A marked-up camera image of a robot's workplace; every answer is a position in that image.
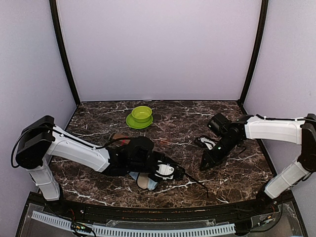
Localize black frame post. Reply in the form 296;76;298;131
49;0;81;107
237;0;269;107

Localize right black frame post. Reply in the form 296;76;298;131
237;0;269;107

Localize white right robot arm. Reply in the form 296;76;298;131
200;113;316;214

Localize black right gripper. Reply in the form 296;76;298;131
199;135;239;171

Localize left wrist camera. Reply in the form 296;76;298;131
148;160;175;182

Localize left black frame post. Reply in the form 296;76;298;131
49;0;81;107

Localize pink translucent sunglasses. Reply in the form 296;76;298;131
159;139;170;146

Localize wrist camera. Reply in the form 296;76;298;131
148;160;175;182
194;136;216;150

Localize black sunglasses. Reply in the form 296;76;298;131
172;164;209;198

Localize green plastic bowl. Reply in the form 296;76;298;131
131;106;152;122

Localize light blue cloth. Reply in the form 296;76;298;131
147;179;158;191
129;172;140;181

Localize green plastic plate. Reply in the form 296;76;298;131
126;114;153;129

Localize white slotted cable duct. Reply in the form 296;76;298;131
31;211;236;237

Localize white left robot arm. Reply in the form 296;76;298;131
10;116;185;215

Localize black checkered glasses case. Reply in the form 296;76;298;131
136;173;150;190

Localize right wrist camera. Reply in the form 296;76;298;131
194;136;216;150

